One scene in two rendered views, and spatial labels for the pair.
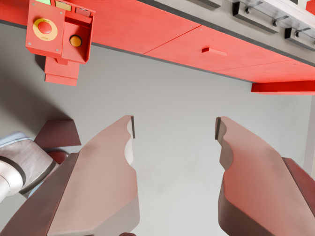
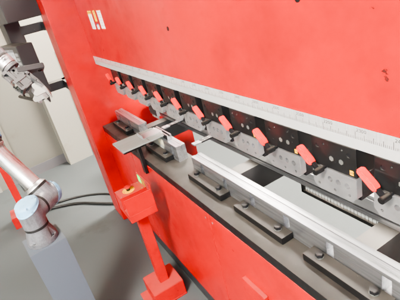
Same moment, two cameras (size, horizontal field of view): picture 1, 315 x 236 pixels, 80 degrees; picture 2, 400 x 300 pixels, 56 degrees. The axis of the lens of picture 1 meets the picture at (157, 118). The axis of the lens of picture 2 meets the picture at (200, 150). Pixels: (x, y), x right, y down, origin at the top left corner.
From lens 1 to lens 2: 184 cm
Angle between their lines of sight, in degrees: 90
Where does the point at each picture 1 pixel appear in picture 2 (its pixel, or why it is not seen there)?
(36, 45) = (118, 193)
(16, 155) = (47, 184)
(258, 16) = (257, 215)
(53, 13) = (138, 187)
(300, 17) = (304, 221)
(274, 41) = (278, 253)
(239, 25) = (236, 219)
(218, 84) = not seen: outside the picture
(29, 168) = (41, 190)
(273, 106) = not seen: outside the picture
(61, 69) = (153, 282)
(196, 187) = not seen: outside the picture
